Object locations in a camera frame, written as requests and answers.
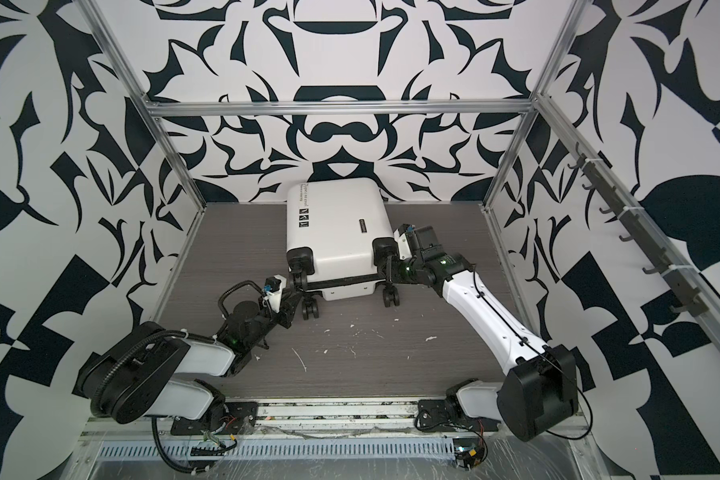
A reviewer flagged aluminium cage frame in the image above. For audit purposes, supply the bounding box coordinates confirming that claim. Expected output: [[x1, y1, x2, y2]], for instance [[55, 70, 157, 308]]
[[77, 1, 720, 352]]

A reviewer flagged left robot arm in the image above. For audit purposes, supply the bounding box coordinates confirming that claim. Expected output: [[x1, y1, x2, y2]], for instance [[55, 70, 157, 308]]
[[73, 275, 319, 476]]

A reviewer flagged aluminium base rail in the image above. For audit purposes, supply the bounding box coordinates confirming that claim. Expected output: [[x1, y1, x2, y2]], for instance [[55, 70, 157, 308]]
[[77, 394, 592, 442]]

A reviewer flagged white slotted cable duct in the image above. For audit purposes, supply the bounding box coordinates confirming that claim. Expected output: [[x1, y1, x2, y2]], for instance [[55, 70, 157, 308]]
[[95, 437, 457, 462]]

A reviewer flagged black suitcase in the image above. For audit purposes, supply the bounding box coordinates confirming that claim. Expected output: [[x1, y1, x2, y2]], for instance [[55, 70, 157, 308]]
[[286, 178, 400, 319]]

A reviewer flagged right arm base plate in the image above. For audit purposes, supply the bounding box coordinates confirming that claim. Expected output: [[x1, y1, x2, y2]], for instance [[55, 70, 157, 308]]
[[414, 399, 499, 433]]

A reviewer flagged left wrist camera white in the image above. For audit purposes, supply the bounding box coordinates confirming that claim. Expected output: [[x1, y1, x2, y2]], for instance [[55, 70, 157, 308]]
[[263, 275, 287, 314]]

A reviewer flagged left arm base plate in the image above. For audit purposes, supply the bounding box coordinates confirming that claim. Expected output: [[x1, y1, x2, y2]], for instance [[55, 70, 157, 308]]
[[170, 401, 259, 436]]

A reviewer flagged wall hook rack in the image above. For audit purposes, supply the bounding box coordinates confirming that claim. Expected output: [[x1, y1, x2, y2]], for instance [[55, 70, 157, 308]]
[[570, 142, 709, 317]]

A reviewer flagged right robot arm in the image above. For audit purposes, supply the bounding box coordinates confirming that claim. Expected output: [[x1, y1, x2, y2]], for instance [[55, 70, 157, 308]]
[[379, 224, 585, 441]]

